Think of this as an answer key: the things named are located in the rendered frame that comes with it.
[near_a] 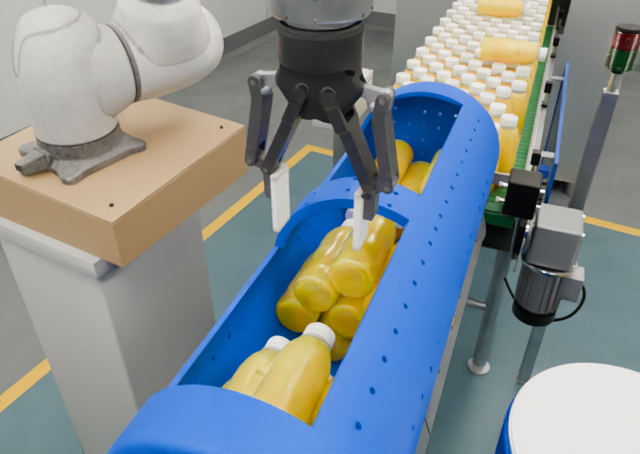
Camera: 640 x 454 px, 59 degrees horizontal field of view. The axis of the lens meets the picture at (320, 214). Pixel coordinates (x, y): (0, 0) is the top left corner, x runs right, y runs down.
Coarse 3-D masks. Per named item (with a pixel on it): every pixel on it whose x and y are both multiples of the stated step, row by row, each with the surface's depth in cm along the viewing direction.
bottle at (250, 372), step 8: (256, 352) 70; (264, 352) 70; (272, 352) 70; (248, 360) 69; (256, 360) 68; (264, 360) 68; (272, 360) 68; (240, 368) 68; (248, 368) 67; (256, 368) 67; (264, 368) 67; (232, 376) 68; (240, 376) 66; (248, 376) 66; (256, 376) 66; (232, 384) 66; (240, 384) 65; (248, 384) 65; (256, 384) 65; (240, 392) 64; (248, 392) 64
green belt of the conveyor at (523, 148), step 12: (540, 72) 209; (540, 84) 200; (528, 108) 184; (528, 120) 176; (528, 132) 169; (528, 144) 163; (516, 156) 157; (492, 192) 141; (504, 192) 141; (492, 204) 137; (492, 216) 137; (504, 216) 136
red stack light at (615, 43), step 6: (612, 36) 137; (618, 36) 134; (624, 36) 134; (630, 36) 133; (636, 36) 133; (612, 42) 136; (618, 42) 135; (624, 42) 134; (630, 42) 134; (636, 42) 134; (618, 48) 135; (624, 48) 135; (630, 48) 134; (636, 48) 135
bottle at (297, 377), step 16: (304, 336) 67; (320, 336) 68; (288, 352) 64; (304, 352) 64; (320, 352) 65; (272, 368) 63; (288, 368) 62; (304, 368) 62; (320, 368) 63; (272, 384) 60; (288, 384) 60; (304, 384) 61; (320, 384) 63; (272, 400) 58; (288, 400) 59; (304, 400) 60; (304, 416) 59
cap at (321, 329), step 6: (312, 324) 70; (318, 324) 69; (306, 330) 69; (312, 330) 68; (318, 330) 68; (324, 330) 68; (330, 330) 69; (324, 336) 68; (330, 336) 69; (330, 342) 69; (330, 348) 69
